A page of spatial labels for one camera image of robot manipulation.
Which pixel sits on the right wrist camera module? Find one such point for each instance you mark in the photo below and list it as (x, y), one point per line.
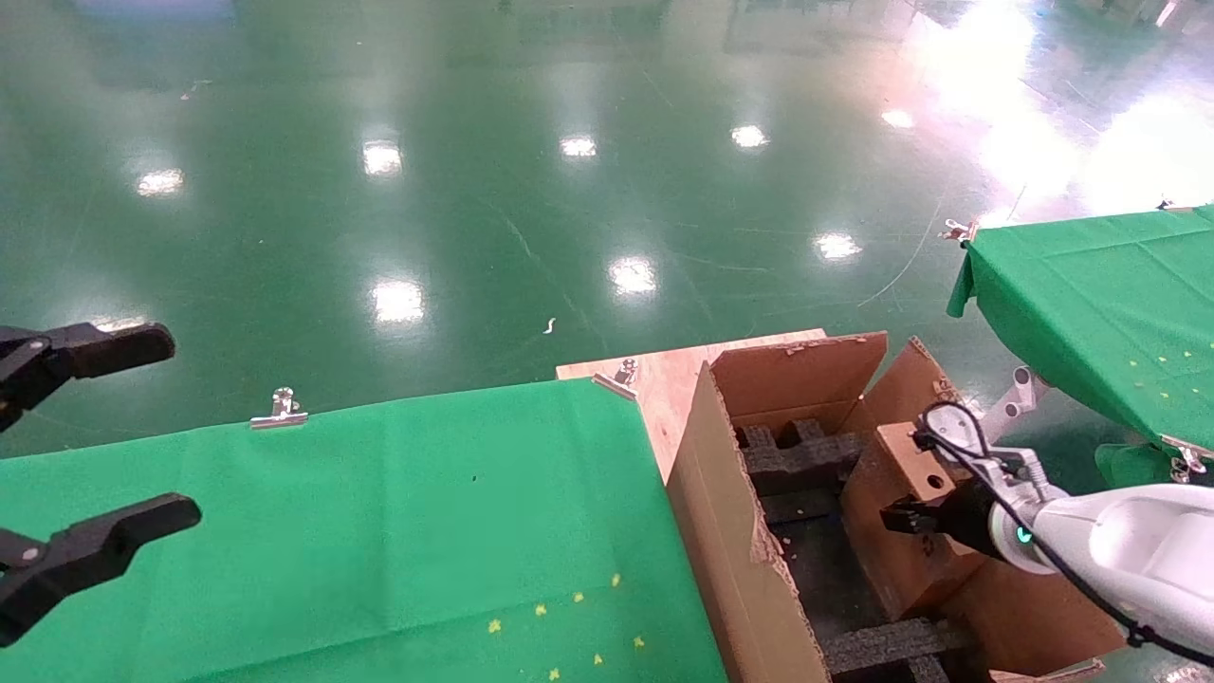
(953, 427)

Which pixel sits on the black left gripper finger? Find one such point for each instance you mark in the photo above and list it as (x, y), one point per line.
(104, 346)
(104, 541)

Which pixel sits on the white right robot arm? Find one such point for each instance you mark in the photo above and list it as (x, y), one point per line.
(1129, 541)

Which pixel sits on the dark grey foam insert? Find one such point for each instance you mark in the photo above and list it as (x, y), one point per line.
(882, 647)
(801, 462)

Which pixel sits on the large open cardboard carton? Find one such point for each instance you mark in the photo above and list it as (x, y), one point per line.
(730, 560)

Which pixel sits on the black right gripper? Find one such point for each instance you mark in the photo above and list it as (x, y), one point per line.
(967, 520)

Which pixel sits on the green neighbour table cloth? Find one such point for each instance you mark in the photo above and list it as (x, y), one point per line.
(1091, 294)

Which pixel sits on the cardboard box with hole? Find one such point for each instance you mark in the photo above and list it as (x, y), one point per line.
(892, 574)

